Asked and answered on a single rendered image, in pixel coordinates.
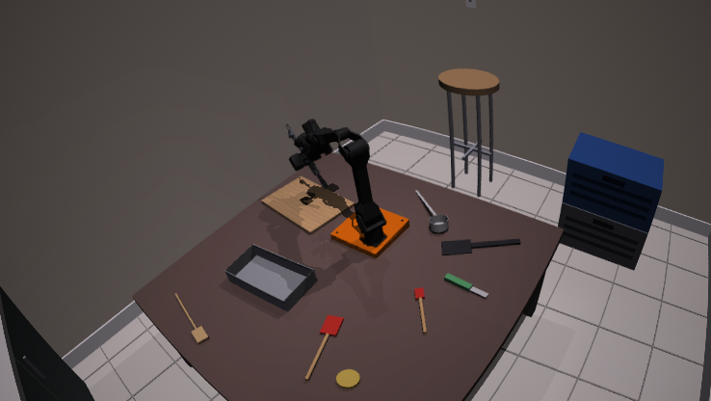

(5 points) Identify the grey roasting tin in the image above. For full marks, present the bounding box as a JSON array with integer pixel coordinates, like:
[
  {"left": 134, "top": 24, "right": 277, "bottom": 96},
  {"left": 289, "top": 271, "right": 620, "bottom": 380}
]
[{"left": 225, "top": 244, "right": 317, "bottom": 312}]

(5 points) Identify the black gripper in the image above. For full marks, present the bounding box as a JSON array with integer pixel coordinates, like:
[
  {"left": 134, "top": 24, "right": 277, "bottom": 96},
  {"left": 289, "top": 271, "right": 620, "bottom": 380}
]
[{"left": 289, "top": 143, "right": 332, "bottom": 172}]

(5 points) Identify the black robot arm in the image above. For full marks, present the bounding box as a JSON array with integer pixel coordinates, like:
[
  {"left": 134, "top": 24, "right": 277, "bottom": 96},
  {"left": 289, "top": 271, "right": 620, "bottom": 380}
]
[{"left": 294, "top": 119, "right": 387, "bottom": 247}]

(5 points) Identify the yellow round disc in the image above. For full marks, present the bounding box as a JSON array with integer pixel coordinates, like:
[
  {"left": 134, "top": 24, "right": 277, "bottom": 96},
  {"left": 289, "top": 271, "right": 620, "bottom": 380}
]
[{"left": 336, "top": 369, "right": 360, "bottom": 388}]

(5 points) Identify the grey saucepan with long handle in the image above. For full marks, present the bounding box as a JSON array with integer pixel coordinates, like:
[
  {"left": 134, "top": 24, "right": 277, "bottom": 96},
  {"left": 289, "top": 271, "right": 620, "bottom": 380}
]
[{"left": 415, "top": 190, "right": 449, "bottom": 232}]

